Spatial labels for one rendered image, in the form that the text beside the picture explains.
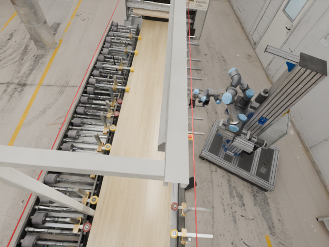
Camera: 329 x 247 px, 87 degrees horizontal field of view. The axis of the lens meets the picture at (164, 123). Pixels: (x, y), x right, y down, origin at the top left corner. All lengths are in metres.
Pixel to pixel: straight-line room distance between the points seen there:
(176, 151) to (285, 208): 3.31
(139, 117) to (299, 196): 3.04
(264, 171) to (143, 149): 2.16
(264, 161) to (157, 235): 2.28
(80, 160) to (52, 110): 3.58
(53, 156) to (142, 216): 1.58
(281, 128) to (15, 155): 2.54
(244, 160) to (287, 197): 0.93
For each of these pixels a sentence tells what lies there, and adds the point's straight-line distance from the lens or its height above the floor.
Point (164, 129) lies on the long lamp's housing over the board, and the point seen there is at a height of 2.38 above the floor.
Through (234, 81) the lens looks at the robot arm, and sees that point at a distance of 2.43.
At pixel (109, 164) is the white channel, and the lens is 0.53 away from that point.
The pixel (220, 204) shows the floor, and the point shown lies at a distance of 3.21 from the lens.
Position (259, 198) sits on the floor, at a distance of 3.54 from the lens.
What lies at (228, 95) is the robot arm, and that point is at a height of 1.59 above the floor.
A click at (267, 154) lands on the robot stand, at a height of 0.21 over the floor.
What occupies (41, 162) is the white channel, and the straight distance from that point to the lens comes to 0.60.
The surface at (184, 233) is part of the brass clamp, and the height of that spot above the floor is 0.86.
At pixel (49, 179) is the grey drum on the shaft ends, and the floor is 0.85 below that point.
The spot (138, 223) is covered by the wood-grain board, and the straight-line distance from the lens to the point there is 2.06.
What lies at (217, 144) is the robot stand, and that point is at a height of 0.21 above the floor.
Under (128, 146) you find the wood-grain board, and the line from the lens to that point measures 2.28.
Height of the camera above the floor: 2.95
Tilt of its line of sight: 57 degrees down
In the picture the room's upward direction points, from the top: 10 degrees clockwise
